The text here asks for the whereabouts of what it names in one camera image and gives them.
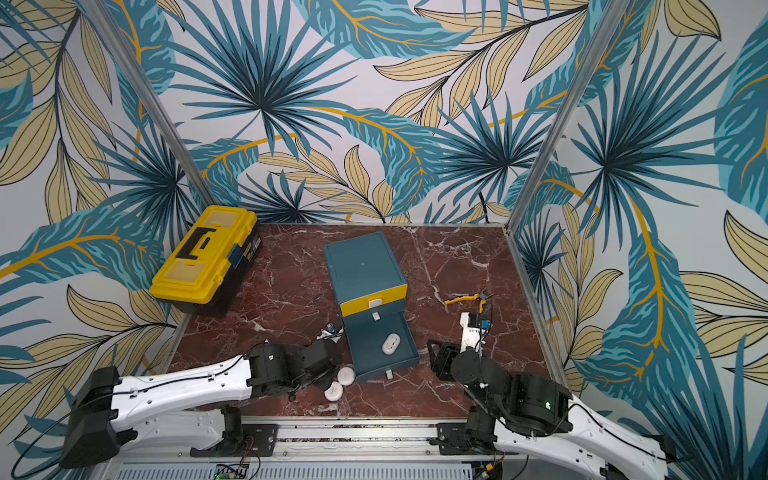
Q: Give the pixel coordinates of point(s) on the white oval earphone case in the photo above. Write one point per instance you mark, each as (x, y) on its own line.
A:
(391, 344)

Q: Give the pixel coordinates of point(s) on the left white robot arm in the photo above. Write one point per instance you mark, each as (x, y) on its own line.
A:
(111, 410)

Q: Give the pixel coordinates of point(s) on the yellow black toolbox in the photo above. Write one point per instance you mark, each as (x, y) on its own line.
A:
(205, 272)

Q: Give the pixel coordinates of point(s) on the teal bottom drawer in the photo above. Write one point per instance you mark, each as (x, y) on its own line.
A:
(379, 347)

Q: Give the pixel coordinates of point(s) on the yellow handled pliers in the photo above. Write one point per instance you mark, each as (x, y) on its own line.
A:
(482, 298)

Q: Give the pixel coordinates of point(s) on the aluminium frame post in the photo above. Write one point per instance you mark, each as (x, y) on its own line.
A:
(582, 76)
(127, 59)

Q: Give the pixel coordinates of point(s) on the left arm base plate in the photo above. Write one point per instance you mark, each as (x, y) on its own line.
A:
(250, 440)

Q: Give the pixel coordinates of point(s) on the white round case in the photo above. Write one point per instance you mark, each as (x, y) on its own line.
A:
(346, 376)
(334, 392)

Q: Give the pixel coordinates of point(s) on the aluminium front rail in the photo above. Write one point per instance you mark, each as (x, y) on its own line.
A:
(354, 448)

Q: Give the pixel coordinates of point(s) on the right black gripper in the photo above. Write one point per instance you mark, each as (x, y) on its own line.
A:
(443, 354)

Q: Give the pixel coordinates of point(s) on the right aluminium frame post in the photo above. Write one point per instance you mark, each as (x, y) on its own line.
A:
(582, 76)

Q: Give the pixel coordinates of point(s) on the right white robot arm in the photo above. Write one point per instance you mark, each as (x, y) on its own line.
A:
(528, 414)

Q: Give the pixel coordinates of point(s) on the teal drawer cabinet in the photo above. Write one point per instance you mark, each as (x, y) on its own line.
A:
(362, 265)

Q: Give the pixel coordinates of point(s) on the left aluminium frame post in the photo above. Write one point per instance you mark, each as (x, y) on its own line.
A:
(127, 59)

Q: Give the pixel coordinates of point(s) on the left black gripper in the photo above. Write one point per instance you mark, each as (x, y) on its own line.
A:
(324, 378)

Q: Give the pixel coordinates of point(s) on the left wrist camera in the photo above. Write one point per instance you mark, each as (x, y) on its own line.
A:
(331, 332)

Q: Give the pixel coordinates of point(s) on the yellow top drawer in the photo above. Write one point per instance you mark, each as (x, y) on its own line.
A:
(373, 300)

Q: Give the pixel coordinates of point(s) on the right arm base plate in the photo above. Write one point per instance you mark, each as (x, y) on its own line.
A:
(466, 439)

